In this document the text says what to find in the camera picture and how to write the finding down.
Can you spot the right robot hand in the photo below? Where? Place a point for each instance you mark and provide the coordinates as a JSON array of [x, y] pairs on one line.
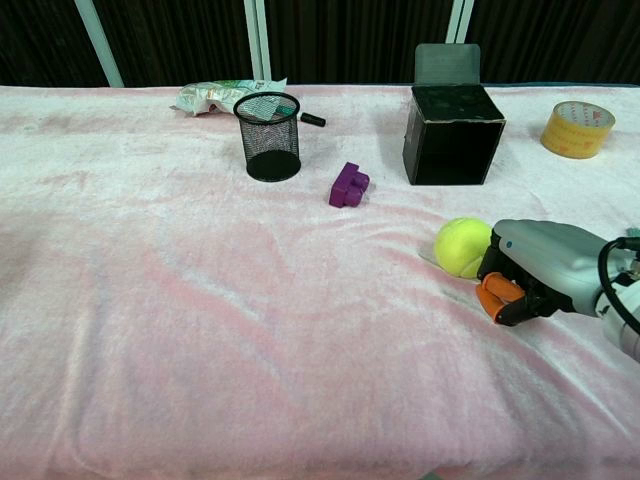
[[545, 255]]

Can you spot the yellow tennis ball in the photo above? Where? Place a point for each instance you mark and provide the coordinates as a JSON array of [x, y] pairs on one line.
[[461, 245]]

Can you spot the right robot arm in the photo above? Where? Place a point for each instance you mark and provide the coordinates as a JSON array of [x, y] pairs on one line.
[[622, 305]]

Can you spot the black cube box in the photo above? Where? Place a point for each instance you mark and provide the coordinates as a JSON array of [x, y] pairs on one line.
[[452, 135]]

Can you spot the yellow packing tape roll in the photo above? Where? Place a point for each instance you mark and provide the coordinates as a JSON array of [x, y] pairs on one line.
[[576, 130]]

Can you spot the purple toy block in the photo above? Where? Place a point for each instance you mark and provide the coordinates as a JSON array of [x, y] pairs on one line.
[[348, 186]]

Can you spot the grey chair back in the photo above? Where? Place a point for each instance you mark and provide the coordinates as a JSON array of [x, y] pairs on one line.
[[446, 62]]

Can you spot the black marker pen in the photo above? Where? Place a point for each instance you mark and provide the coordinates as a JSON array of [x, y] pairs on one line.
[[313, 119]]

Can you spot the black mesh pen holder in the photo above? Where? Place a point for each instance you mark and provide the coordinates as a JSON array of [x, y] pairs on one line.
[[270, 137]]

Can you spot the pink plush table cloth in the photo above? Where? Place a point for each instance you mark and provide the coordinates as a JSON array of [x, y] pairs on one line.
[[200, 300]]

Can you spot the crumpled plastic snack bag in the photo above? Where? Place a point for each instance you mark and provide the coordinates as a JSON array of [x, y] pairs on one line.
[[215, 96]]

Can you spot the white frame post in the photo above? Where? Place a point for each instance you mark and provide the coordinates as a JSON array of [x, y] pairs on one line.
[[461, 22], [259, 40], [99, 42]]

